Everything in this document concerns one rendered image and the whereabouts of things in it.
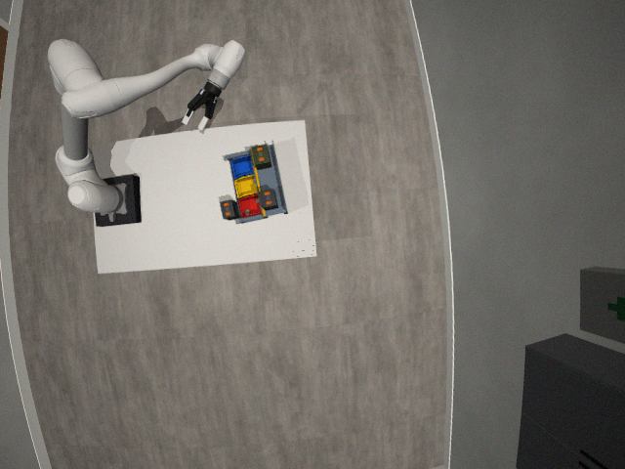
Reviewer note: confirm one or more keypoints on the blue bin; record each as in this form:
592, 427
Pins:
242, 167

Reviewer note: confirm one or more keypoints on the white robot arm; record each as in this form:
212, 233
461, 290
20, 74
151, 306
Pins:
85, 94

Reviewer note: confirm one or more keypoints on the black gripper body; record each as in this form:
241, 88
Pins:
211, 90

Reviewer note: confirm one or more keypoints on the yellow open bin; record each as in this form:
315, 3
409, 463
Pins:
245, 187

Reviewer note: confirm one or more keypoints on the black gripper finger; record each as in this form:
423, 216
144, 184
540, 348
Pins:
194, 104
208, 114

